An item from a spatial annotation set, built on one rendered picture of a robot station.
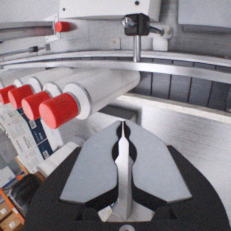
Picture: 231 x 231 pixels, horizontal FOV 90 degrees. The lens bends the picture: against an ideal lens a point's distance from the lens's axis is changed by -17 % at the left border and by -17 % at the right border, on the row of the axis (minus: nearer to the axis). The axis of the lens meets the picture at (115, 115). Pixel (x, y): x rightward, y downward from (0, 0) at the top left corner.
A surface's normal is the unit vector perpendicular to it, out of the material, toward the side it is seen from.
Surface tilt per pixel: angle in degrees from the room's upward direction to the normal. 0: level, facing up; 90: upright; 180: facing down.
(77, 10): 4
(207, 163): 0
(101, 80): 90
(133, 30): 0
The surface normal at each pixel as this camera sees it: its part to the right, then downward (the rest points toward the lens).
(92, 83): 0.44, -0.61
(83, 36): -0.52, 0.43
